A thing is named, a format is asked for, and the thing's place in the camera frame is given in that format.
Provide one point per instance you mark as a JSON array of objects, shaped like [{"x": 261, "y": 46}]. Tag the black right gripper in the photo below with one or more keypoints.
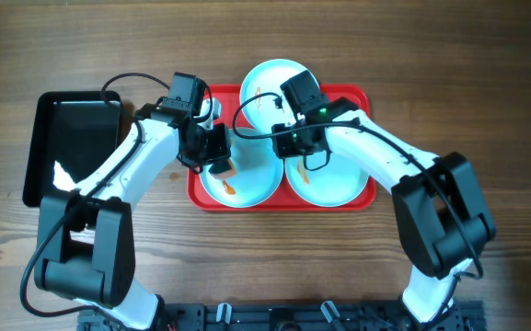
[{"x": 288, "y": 144}]

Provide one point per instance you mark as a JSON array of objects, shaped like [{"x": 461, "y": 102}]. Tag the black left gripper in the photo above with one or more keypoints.
[{"x": 219, "y": 150}]

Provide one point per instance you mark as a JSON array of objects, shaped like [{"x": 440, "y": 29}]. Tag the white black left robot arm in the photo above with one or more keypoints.
[{"x": 84, "y": 261}]

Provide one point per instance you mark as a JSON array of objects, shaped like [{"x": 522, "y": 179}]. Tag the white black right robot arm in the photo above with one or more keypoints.
[{"x": 443, "y": 219}]

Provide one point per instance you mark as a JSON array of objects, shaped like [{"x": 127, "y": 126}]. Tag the red plastic tray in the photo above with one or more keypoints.
[{"x": 284, "y": 198}]

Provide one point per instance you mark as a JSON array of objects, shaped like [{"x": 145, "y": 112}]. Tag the black water tray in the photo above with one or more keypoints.
[{"x": 74, "y": 133}]

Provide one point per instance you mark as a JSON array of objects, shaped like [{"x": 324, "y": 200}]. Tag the right light blue plate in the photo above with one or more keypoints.
[{"x": 336, "y": 184}]

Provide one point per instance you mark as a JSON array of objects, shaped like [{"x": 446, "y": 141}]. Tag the light blue plate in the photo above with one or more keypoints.
[
  {"x": 259, "y": 173},
  {"x": 336, "y": 184},
  {"x": 262, "y": 113}
]

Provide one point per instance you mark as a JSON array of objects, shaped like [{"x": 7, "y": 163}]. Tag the left light blue plate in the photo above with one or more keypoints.
[{"x": 259, "y": 173}]

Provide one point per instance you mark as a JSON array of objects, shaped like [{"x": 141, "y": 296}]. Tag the top light blue plate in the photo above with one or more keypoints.
[{"x": 262, "y": 113}]

